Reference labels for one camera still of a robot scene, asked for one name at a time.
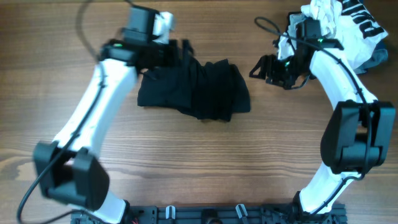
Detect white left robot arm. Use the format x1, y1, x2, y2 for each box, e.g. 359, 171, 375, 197
33, 39, 178, 223

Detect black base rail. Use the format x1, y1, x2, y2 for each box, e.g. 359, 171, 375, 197
70, 202, 348, 224

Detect dark blue garment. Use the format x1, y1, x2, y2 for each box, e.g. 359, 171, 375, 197
374, 40, 387, 52

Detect light blue denim jeans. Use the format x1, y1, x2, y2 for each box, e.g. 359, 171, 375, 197
288, 11, 388, 74

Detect white printed t-shirt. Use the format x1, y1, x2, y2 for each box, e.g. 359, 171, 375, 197
301, 0, 388, 69

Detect black shorts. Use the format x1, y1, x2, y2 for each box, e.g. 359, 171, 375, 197
137, 40, 251, 122

